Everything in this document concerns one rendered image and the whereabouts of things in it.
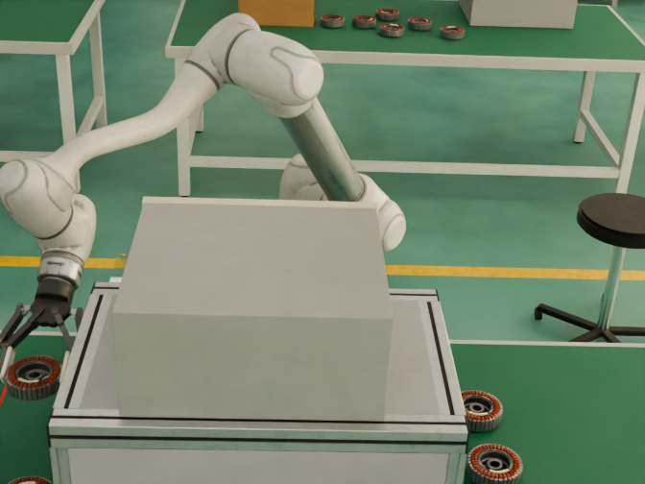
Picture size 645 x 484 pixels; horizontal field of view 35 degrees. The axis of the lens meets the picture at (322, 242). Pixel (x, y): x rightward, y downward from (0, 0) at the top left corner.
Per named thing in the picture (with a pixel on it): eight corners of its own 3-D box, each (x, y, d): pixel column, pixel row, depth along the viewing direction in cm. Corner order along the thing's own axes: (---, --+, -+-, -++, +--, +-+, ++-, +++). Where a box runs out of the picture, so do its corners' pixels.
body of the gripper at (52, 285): (33, 275, 209) (22, 315, 204) (73, 278, 208) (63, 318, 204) (40, 292, 215) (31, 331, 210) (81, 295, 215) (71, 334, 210)
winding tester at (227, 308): (148, 290, 197) (143, 196, 188) (370, 295, 199) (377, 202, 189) (117, 417, 163) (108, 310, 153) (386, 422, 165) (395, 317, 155)
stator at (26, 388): (18, 366, 208) (16, 350, 206) (72, 371, 207) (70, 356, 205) (-3, 399, 198) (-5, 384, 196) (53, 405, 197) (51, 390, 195)
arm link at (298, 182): (304, 207, 298) (306, 138, 288) (351, 229, 288) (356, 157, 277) (266, 226, 287) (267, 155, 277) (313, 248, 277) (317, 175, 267)
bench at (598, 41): (188, 127, 554) (184, -10, 518) (585, 137, 563) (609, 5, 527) (170, 201, 476) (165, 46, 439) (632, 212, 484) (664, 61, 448)
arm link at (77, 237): (53, 275, 221) (20, 244, 210) (68, 214, 228) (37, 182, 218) (97, 271, 217) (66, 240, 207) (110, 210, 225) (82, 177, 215)
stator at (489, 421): (449, 399, 230) (450, 386, 228) (498, 403, 230) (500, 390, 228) (451, 431, 220) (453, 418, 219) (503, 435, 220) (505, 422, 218)
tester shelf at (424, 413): (95, 301, 202) (94, 281, 199) (435, 307, 204) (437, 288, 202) (48, 447, 163) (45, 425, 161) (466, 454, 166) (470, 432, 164)
